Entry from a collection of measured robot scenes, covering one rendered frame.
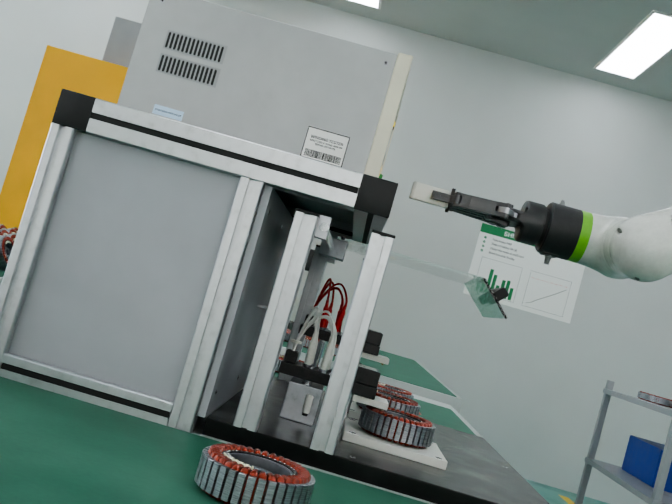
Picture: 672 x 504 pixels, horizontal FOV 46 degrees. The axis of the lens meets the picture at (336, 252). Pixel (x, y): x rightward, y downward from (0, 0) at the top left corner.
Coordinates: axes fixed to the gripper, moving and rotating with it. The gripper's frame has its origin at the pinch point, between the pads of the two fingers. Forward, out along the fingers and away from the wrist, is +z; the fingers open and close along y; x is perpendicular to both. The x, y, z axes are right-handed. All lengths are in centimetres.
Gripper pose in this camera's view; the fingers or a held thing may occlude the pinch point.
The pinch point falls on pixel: (430, 194)
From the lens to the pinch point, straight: 142.5
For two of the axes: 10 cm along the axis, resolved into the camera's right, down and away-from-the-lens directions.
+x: 2.8, -9.6, 0.6
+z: -9.6, -2.7, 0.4
